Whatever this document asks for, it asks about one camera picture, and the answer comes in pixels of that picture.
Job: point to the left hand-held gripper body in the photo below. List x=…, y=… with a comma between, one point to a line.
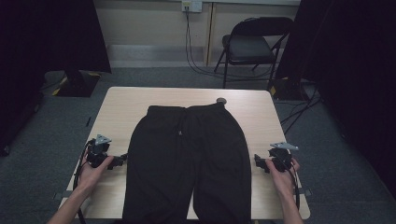
x=97, y=152

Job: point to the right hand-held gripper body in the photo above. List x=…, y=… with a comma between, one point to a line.
x=281, y=160

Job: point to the black pants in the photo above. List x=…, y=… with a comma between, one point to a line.
x=186, y=161

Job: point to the person's right hand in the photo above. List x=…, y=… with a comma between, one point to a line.
x=285, y=182

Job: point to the person's left hand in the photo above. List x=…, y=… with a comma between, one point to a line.
x=90, y=177

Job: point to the small black floor marker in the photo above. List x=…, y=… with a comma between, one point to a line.
x=88, y=121

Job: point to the grey tape strip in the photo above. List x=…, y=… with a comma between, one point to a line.
x=58, y=196
x=306, y=192

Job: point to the black stand base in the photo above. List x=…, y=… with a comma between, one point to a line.
x=77, y=85
x=286, y=90

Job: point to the grey table grommet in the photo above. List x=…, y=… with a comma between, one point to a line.
x=221, y=99

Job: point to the black folding chair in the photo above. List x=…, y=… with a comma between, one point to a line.
x=249, y=46

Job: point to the black curtain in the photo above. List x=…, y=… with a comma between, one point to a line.
x=351, y=62
x=46, y=37

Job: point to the wooden wall strip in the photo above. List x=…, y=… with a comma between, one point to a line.
x=210, y=31

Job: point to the white wall socket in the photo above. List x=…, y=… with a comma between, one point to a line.
x=192, y=5

